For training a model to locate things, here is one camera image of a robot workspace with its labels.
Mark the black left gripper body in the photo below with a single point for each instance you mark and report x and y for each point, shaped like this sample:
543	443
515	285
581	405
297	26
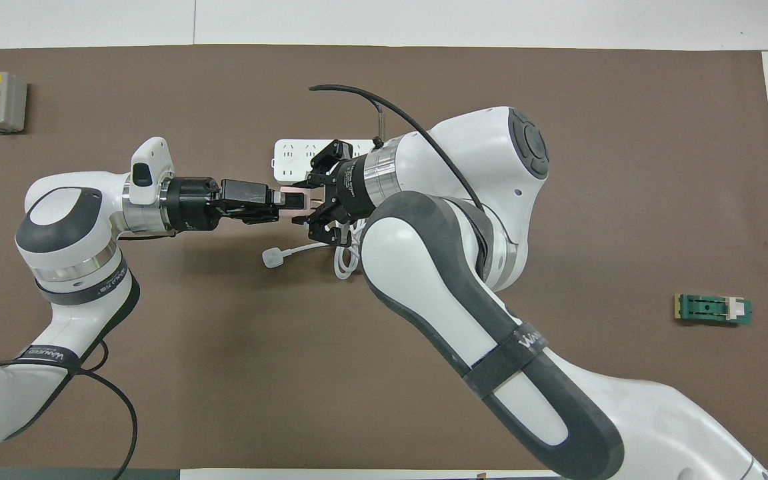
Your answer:
196	203

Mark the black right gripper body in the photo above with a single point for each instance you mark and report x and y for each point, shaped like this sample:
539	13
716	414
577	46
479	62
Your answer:
352	186

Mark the pink charger adapter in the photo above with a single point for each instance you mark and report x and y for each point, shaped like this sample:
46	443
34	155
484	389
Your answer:
296	200

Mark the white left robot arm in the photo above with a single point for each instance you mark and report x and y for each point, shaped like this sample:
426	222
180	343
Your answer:
70	220

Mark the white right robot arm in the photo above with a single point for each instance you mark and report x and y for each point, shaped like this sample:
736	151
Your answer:
424	266

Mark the white power strip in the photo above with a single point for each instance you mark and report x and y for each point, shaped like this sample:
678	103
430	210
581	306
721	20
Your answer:
287	160

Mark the brown table mat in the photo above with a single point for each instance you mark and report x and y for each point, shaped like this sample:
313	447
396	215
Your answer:
624	166

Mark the green knife switch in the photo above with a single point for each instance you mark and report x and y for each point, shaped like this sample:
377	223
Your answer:
710	308

